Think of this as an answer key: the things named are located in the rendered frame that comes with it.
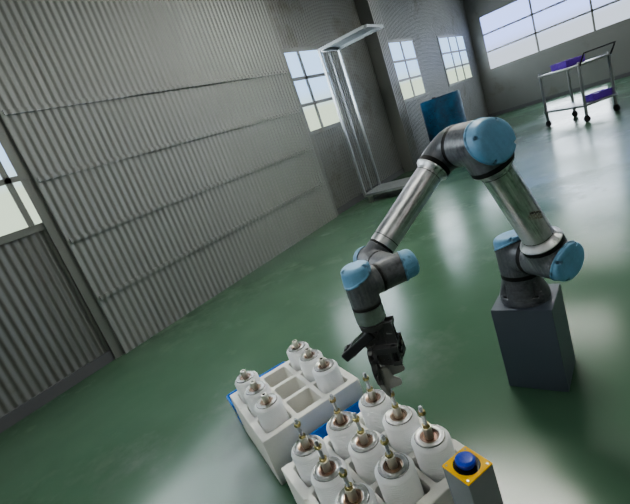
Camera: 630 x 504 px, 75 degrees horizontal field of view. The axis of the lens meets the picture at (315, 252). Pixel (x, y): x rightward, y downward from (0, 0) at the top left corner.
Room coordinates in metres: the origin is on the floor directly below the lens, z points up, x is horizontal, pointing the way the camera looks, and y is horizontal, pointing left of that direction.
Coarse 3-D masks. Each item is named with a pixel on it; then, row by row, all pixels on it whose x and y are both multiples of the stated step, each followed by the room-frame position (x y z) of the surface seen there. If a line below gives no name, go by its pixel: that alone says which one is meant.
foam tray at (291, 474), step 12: (360, 420) 1.09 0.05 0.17; (420, 420) 0.99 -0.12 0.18; (384, 432) 1.00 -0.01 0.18; (456, 444) 0.87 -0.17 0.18; (336, 456) 0.97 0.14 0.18; (288, 468) 0.99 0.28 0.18; (348, 468) 0.92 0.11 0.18; (288, 480) 0.96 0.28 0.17; (300, 480) 0.94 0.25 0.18; (360, 480) 0.87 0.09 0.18; (420, 480) 0.81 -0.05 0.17; (432, 480) 0.79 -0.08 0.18; (444, 480) 0.78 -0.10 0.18; (300, 492) 0.90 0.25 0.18; (312, 492) 0.88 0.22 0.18; (432, 492) 0.76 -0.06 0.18; (444, 492) 0.75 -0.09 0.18
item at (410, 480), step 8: (408, 456) 0.81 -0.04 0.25; (376, 464) 0.82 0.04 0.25; (376, 472) 0.80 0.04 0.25; (408, 472) 0.77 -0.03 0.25; (416, 472) 0.78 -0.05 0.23; (384, 480) 0.77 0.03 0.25; (392, 480) 0.76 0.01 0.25; (400, 480) 0.76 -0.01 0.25; (408, 480) 0.76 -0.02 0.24; (416, 480) 0.77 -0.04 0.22; (384, 488) 0.77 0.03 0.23; (392, 488) 0.76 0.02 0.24; (400, 488) 0.75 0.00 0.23; (408, 488) 0.75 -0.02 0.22; (416, 488) 0.76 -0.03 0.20; (384, 496) 0.78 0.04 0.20; (392, 496) 0.76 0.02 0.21; (400, 496) 0.75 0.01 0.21; (408, 496) 0.75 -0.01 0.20; (416, 496) 0.76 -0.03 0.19
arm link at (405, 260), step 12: (384, 252) 1.02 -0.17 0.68; (396, 252) 0.99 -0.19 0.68; (408, 252) 0.97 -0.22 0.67; (372, 264) 0.96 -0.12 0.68; (384, 264) 0.95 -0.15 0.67; (396, 264) 0.94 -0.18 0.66; (408, 264) 0.95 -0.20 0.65; (384, 276) 0.93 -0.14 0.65; (396, 276) 0.93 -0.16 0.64; (408, 276) 0.95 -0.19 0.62
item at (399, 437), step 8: (384, 416) 0.97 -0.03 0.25; (416, 416) 0.94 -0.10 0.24; (384, 424) 0.95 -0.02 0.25; (408, 424) 0.91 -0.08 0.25; (416, 424) 0.92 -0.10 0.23; (392, 432) 0.92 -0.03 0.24; (400, 432) 0.91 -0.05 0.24; (408, 432) 0.91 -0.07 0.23; (392, 440) 0.93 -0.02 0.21; (400, 440) 0.91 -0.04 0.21; (408, 440) 0.91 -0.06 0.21; (400, 448) 0.92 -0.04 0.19; (408, 448) 0.91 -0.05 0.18
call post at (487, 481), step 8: (448, 472) 0.67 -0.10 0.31; (488, 472) 0.65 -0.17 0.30; (448, 480) 0.68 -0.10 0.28; (456, 480) 0.66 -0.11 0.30; (480, 480) 0.64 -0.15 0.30; (488, 480) 0.65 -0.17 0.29; (496, 480) 0.65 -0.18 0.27; (456, 488) 0.66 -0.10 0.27; (464, 488) 0.64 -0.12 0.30; (472, 488) 0.63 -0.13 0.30; (480, 488) 0.64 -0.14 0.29; (488, 488) 0.64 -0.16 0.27; (496, 488) 0.65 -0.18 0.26; (456, 496) 0.67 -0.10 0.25; (464, 496) 0.65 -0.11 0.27; (472, 496) 0.63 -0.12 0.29; (480, 496) 0.63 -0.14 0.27; (488, 496) 0.64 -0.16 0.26; (496, 496) 0.65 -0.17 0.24
